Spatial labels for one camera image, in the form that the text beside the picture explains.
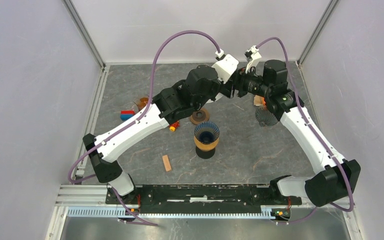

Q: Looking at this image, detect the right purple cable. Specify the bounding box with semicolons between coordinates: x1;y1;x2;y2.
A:
256;36;355;213

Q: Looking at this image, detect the blue ribbed plastic dripper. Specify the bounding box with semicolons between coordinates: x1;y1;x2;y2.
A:
194;121;220;145

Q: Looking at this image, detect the clear smoky ribbed dripper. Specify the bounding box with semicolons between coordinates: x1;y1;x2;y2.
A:
255;107;279;127

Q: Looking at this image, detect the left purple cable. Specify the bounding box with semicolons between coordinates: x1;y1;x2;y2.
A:
67;30;223;185

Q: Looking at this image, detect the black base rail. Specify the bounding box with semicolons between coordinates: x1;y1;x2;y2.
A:
122;184;302;214

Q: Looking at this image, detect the orange glass carafe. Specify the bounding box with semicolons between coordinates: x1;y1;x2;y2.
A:
135;96;149;111

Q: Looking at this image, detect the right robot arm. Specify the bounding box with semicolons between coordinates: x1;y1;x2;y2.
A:
231;60;361;212

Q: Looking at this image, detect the colourful toy brick car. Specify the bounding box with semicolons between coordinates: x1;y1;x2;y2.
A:
169;121;180;132

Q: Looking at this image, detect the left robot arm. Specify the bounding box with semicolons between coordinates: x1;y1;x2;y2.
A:
83;63;237;204

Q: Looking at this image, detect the blue red toy brick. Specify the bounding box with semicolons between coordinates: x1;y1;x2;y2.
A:
120;110;136;121

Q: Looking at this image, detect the light wooden ring holder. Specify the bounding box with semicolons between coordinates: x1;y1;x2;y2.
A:
193;137;220;152

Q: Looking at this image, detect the purple cable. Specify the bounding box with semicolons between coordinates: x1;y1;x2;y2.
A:
67;30;223;185
256;36;355;213

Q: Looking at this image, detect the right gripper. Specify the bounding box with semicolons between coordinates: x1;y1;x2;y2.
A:
220;64;272;99

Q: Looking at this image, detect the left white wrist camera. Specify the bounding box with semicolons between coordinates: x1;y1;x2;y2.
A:
211;49;239;84

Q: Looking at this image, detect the orange black coffee filter box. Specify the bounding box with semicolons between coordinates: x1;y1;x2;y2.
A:
253;95;267;108

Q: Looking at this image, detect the small wooden block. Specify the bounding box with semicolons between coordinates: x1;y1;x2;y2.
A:
162;155;172;172

